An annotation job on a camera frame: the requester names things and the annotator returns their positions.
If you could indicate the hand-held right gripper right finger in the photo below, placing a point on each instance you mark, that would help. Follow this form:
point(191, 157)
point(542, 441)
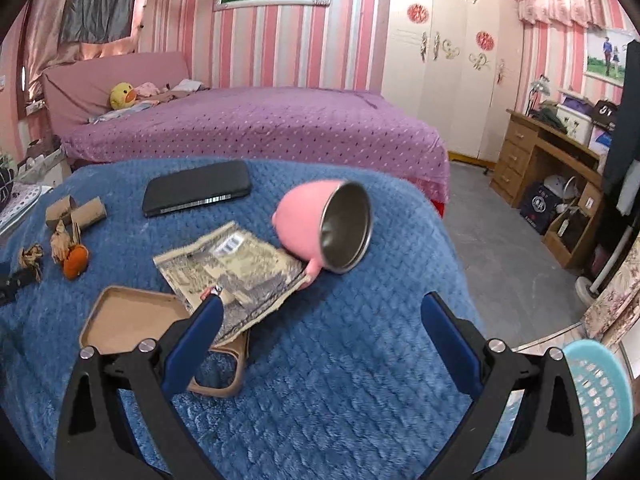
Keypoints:
point(450, 345)

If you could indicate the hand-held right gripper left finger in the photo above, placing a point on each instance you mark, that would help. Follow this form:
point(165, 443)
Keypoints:
point(195, 345)

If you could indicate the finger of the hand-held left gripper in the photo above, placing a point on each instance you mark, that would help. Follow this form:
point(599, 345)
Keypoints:
point(12, 287)

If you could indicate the brown paper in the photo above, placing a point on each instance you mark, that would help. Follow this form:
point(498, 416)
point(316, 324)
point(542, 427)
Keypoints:
point(31, 260)
point(64, 240)

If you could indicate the orange mandarin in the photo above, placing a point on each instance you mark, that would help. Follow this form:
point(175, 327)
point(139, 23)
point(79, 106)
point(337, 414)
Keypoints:
point(76, 262)

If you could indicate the beige printed snack packet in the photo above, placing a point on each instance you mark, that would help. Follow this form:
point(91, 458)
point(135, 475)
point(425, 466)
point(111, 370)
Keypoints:
point(240, 270)

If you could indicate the teal plastic basket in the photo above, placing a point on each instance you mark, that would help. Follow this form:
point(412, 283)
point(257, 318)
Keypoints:
point(600, 400)

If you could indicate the white dotted cloth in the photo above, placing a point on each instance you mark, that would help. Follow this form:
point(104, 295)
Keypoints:
point(22, 200)

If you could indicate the black patterned bag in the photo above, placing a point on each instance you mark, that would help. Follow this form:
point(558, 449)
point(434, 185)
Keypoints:
point(5, 187)

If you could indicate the blue knitted blanket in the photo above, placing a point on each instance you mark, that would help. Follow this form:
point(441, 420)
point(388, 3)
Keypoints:
point(325, 385)

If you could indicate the pink steel-lined mug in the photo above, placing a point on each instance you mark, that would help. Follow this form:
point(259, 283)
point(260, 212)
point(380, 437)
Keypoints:
point(300, 220)

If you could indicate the black gift bag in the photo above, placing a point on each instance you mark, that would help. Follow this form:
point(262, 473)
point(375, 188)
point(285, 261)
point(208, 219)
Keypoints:
point(539, 207)

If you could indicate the floral door curtain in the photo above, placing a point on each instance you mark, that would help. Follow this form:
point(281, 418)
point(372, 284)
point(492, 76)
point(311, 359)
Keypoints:
point(617, 305)

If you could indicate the white floor stand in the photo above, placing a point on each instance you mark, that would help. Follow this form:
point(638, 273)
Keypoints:
point(607, 270)

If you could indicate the white small fan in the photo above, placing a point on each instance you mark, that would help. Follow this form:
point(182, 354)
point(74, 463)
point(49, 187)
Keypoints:
point(555, 185)

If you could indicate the wooden desk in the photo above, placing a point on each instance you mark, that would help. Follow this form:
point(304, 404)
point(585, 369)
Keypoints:
point(517, 155)

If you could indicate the yellow duck plush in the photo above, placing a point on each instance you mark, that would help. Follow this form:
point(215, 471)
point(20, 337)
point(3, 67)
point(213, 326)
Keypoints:
point(122, 96)

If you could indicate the pink covered headboard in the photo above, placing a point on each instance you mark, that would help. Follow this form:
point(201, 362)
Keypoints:
point(100, 80)

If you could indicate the purple dotted bed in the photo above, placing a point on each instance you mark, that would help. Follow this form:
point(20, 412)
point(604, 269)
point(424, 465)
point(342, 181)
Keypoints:
point(260, 125)

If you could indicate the pink clothes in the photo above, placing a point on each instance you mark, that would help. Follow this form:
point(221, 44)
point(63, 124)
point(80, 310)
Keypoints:
point(147, 89)

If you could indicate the dark clothes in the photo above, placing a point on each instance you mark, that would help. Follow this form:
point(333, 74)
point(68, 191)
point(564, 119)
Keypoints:
point(550, 117)

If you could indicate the white storage box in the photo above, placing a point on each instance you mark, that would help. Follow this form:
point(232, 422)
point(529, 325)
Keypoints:
point(575, 125)

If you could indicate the white wardrobe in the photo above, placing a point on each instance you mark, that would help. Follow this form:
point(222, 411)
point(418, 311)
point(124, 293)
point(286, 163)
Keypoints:
point(450, 85)

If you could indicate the pink shiny curtain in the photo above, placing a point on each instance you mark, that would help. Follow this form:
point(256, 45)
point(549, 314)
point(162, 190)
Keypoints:
point(45, 25)

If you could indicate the purple box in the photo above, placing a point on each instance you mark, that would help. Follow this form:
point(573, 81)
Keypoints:
point(577, 105)

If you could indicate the black hanging jacket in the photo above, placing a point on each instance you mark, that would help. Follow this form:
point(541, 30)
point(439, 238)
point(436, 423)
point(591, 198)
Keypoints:
point(622, 135)

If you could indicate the desk lamp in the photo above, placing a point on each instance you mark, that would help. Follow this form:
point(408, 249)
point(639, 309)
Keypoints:
point(540, 85)

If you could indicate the grey curtain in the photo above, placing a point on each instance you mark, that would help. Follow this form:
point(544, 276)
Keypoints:
point(100, 5)

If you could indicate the round red wardrobe sticker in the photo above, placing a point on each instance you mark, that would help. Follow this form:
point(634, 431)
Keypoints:
point(485, 41)
point(419, 13)

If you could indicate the framed couple photo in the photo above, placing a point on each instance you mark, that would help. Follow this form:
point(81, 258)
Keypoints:
point(607, 55)

